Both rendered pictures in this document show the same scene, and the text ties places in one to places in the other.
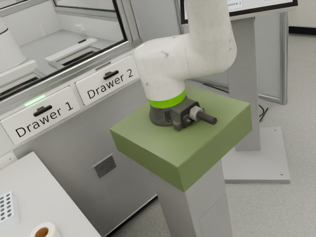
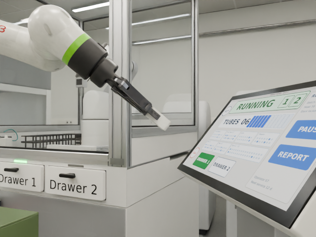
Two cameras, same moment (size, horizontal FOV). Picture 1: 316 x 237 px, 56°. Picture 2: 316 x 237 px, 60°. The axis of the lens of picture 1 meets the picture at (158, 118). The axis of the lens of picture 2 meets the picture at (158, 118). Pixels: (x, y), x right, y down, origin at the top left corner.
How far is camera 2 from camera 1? 130 cm
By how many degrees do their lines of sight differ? 62
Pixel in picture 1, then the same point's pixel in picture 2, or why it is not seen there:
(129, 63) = (97, 178)
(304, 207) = not seen: outside the picture
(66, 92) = (36, 169)
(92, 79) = (58, 171)
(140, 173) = not seen: outside the picture
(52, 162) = not seen: hidden behind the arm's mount
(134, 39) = (114, 156)
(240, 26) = (255, 222)
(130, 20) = (117, 134)
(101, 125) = (55, 225)
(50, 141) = (16, 203)
